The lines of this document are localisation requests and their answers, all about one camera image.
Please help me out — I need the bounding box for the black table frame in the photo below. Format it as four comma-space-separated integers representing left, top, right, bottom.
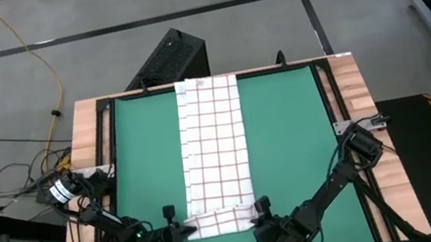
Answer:
30, 42, 431, 242

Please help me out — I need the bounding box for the yellow plug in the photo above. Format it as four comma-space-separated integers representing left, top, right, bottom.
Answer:
53, 153, 74, 172

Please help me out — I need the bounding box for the white red-checked towel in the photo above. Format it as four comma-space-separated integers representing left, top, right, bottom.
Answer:
159, 70, 265, 242

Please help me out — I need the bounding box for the black power brick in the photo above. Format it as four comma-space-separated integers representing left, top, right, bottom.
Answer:
33, 185, 56, 208

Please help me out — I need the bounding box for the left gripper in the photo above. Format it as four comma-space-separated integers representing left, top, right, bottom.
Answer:
147, 201, 201, 242

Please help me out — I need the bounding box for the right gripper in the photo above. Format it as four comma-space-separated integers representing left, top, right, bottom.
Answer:
246, 189, 310, 242

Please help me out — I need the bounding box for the black computer tower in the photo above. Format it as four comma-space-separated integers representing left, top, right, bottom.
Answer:
116, 22, 212, 92

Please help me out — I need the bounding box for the black mat clamp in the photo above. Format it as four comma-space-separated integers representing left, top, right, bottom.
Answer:
272, 48, 290, 72
138, 75, 150, 96

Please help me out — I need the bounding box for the yellow floor cable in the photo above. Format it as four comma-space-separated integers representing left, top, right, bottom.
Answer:
0, 0, 76, 171

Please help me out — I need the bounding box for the green table mat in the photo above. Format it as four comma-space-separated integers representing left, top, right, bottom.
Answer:
85, 57, 378, 242

